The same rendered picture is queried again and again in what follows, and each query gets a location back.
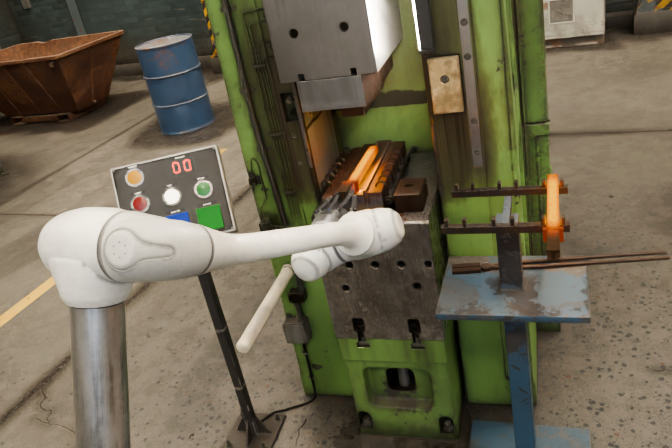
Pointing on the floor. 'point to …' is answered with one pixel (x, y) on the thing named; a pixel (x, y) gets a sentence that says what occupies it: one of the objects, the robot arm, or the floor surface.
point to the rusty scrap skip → (57, 77)
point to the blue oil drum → (176, 84)
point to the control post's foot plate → (239, 437)
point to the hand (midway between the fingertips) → (347, 192)
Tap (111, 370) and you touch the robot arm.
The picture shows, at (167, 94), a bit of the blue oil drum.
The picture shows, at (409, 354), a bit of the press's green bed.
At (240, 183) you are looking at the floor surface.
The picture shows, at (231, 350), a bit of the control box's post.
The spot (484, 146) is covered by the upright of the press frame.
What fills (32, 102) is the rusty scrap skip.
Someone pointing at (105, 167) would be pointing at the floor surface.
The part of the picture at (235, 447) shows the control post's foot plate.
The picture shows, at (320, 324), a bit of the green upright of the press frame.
